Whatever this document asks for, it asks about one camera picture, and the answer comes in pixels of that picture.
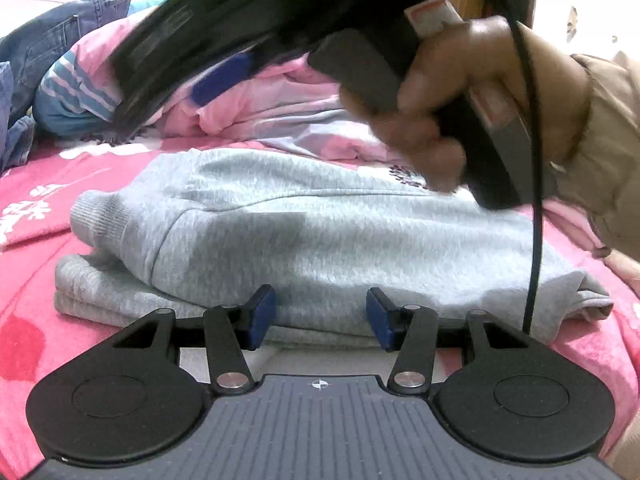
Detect person's cream ribbed clothing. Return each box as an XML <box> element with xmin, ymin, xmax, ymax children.
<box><xmin>607</xmin><ymin>410</ymin><xmax>640</xmax><ymax>480</ymax></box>

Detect person's right hand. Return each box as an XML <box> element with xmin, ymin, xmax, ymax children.
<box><xmin>340</xmin><ymin>16</ymin><xmax>591</xmax><ymax>195</ymax></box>

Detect grey sweatpants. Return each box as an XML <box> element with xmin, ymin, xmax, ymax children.
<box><xmin>54</xmin><ymin>147</ymin><xmax>613</xmax><ymax>351</ymax></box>

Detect brown wooden door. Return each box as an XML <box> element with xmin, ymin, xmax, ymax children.
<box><xmin>450</xmin><ymin>0</ymin><xmax>538</xmax><ymax>31</ymax></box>

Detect blue jeans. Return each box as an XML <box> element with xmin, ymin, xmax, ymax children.
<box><xmin>0</xmin><ymin>0</ymin><xmax>133</xmax><ymax>173</ymax></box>

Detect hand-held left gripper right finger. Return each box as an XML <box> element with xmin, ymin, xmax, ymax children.
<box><xmin>366</xmin><ymin>287</ymin><xmax>531</xmax><ymax>396</ymax></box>

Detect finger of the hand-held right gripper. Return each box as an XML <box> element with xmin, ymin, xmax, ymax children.
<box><xmin>190</xmin><ymin>54</ymin><xmax>258</xmax><ymax>108</ymax></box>

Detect pink floral blanket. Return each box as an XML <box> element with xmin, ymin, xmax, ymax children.
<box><xmin>0</xmin><ymin>132</ymin><xmax>640</xmax><ymax>466</ymax></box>

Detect pink patterned quilt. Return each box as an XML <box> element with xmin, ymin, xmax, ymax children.
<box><xmin>35</xmin><ymin>7</ymin><xmax>501</xmax><ymax>166</ymax></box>

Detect black cable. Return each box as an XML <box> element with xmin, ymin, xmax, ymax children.
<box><xmin>470</xmin><ymin>0</ymin><xmax>546</xmax><ymax>336</ymax></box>

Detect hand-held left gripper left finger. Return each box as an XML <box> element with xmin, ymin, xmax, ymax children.
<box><xmin>112</xmin><ymin>284</ymin><xmax>277</xmax><ymax>396</ymax></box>

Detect person's right forearm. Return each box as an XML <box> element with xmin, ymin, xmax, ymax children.
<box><xmin>550</xmin><ymin>52</ymin><xmax>640</xmax><ymax>261</ymax></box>

